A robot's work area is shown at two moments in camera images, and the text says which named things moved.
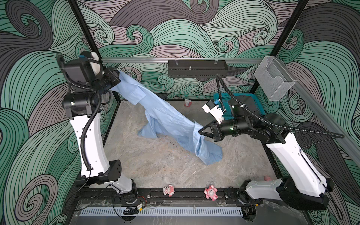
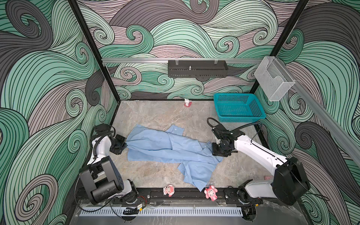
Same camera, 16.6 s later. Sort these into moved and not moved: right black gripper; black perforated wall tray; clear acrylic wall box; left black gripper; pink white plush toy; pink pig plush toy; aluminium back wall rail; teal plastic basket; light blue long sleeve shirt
Moved: right black gripper; light blue long sleeve shirt; left black gripper
Not moved: pink pig plush toy; aluminium back wall rail; teal plastic basket; black perforated wall tray; clear acrylic wall box; pink white plush toy
